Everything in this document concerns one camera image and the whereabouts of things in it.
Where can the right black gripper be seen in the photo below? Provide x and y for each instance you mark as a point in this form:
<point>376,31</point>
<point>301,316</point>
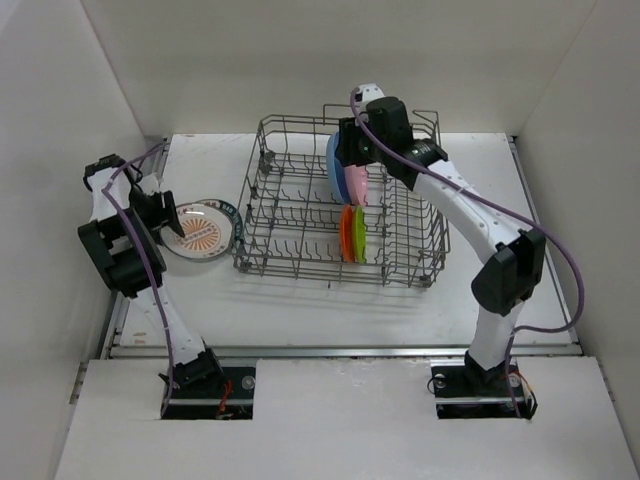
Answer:
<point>349,129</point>

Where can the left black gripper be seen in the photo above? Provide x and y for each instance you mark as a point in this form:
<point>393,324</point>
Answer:
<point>165,213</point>

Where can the blue plate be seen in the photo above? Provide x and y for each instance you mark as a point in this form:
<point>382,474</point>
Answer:
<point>335,171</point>

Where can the pink plate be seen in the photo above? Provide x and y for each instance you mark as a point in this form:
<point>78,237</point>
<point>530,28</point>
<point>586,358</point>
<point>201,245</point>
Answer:
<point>357,184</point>

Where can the white plate floral pattern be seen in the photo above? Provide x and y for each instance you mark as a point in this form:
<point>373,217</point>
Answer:
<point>169,240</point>

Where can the white plate teal rim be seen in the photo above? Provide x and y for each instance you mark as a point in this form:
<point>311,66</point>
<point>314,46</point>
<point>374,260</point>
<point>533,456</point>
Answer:
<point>235,220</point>

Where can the grey wire dish rack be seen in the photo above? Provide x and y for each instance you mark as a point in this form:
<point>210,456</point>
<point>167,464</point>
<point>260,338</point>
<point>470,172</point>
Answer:
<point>293,212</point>

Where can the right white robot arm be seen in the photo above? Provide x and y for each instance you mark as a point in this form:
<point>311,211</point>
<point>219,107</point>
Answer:
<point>379,131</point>

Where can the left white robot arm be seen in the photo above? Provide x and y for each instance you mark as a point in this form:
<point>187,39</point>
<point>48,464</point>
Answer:
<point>187,345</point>

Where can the orange plate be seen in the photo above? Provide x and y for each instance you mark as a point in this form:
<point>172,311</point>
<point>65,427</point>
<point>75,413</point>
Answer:
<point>345,231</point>

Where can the green plate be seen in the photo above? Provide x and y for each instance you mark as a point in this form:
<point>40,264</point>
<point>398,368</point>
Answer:
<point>358,227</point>

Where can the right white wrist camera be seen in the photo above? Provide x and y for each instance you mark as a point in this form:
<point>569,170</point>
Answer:
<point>365,93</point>

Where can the front aluminium rail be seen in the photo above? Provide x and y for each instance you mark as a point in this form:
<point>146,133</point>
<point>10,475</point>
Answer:
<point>304,352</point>

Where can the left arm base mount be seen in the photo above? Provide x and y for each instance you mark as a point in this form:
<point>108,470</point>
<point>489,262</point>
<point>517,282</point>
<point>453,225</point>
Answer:
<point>209,390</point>

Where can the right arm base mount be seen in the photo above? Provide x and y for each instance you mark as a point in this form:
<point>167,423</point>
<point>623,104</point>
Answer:
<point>462,393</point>

